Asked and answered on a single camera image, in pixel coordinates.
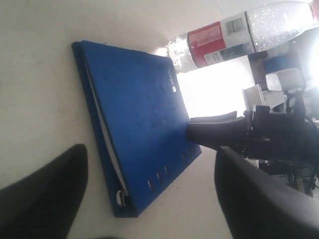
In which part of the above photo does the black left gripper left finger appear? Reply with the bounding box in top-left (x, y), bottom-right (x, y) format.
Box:
top-left (0, 144), bottom-right (88, 239)

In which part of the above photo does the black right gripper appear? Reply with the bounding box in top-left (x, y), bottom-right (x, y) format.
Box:
top-left (186, 106), bottom-right (316, 162)

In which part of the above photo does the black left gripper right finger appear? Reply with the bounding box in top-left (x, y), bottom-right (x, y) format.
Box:
top-left (215, 146), bottom-right (319, 239)

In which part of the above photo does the blue ring binder notebook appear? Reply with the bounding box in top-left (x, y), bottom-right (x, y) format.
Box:
top-left (71, 40), bottom-right (201, 218)

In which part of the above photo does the clear plastic water bottle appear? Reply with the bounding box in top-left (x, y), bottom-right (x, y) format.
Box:
top-left (167, 0), bottom-right (319, 73)

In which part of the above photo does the background office furniture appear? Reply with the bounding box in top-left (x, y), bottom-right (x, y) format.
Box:
top-left (243, 41), bottom-right (319, 116)

